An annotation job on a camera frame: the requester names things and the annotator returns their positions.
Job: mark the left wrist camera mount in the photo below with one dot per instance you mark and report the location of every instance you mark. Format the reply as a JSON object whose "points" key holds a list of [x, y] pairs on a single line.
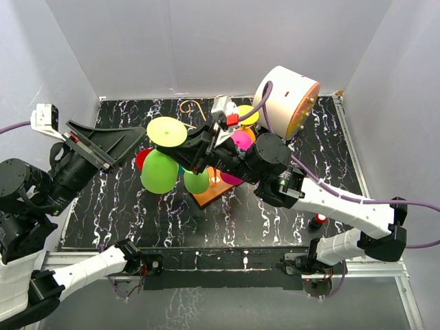
{"points": [[45, 119]]}

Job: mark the red push button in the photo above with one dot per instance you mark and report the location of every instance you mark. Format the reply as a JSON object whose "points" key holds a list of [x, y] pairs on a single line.
{"points": [[316, 222]]}

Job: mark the red plastic wine glass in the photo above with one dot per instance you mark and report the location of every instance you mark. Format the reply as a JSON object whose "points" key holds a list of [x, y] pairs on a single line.
{"points": [[141, 156]]}

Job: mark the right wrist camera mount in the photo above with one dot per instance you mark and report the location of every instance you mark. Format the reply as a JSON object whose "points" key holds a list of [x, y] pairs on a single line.
{"points": [[223, 107]]}

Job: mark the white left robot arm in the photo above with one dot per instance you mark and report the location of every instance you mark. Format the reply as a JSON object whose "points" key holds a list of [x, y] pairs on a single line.
{"points": [[30, 197]]}

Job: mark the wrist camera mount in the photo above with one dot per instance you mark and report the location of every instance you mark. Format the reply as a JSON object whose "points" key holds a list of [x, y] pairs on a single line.
{"points": [[45, 119], [223, 107]]}

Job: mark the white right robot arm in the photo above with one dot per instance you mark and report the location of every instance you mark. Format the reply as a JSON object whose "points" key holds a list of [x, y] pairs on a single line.
{"points": [[376, 231]]}

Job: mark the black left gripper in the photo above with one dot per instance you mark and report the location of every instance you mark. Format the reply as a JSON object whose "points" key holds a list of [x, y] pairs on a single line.
{"points": [[105, 146]]}

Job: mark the gold wire wine glass rack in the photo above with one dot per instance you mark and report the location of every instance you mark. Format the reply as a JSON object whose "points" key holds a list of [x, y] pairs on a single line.
{"points": [[217, 186]]}

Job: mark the white cylindrical container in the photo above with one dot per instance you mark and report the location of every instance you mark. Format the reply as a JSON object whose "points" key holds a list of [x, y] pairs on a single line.
{"points": [[290, 102]]}

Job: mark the green plastic wine glass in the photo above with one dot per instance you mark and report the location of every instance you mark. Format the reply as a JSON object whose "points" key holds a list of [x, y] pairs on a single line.
{"points": [[196, 184], [159, 171]]}

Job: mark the magenta plastic wine glass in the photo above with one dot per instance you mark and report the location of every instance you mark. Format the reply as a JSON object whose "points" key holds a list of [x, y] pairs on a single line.
{"points": [[243, 141]]}

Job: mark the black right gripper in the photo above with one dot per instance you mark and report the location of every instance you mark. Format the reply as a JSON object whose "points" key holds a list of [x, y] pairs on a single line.
{"points": [[198, 150]]}

